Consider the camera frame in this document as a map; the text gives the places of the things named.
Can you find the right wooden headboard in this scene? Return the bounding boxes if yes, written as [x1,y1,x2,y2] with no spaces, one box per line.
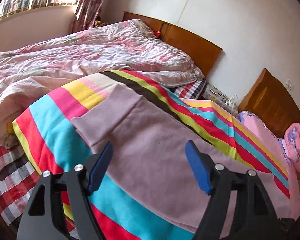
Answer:
[238,68,300,138]

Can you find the left wooden headboard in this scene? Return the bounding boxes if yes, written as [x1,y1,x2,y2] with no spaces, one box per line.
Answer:
[122,11,222,76]

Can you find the rainbow striped blanket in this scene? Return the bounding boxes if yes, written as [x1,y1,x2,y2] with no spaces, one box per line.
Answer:
[13,70,292,239]

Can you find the rolled pink quilt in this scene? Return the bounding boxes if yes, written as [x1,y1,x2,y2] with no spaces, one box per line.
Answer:
[284,123,300,172]

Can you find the white wall switch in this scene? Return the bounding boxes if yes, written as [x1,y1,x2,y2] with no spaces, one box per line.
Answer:
[285,79,294,91]

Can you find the white charger plug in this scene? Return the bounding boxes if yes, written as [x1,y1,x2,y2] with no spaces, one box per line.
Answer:
[225,94,239,108]

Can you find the floral pink curtain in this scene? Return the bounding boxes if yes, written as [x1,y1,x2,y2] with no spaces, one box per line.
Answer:
[71,0,105,33]

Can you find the mauve sweat pants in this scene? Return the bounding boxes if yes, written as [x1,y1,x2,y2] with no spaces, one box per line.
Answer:
[70,84,294,238]

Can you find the plaid bed sheet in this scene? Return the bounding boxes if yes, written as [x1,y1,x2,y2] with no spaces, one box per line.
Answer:
[0,144,39,232]

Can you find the floral covered nightstand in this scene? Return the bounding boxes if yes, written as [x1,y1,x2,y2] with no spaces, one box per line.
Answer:
[202,83,239,119]

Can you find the pink bed sheet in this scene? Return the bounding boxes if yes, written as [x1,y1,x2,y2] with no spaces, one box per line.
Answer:
[239,111,300,219]

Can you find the pink floral quilt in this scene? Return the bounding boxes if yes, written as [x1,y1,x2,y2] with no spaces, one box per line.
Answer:
[0,20,204,142]

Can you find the wooden headboard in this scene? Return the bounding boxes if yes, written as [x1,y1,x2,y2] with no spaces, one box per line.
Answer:
[238,68,300,138]
[122,11,222,76]

